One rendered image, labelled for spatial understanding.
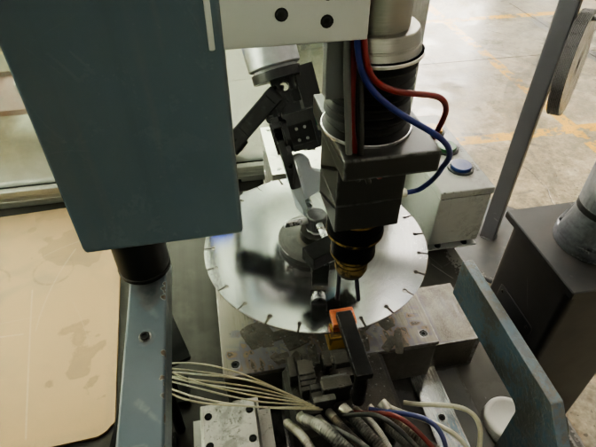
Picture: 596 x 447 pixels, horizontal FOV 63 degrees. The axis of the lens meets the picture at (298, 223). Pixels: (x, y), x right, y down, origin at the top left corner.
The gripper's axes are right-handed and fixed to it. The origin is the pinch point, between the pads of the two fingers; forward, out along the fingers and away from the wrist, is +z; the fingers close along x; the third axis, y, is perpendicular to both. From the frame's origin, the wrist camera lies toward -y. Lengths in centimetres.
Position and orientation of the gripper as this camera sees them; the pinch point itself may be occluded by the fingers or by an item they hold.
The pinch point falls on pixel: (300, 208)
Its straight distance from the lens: 73.0
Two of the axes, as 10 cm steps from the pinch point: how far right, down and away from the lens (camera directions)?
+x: -0.7, -2.1, 9.8
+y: 9.6, -2.8, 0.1
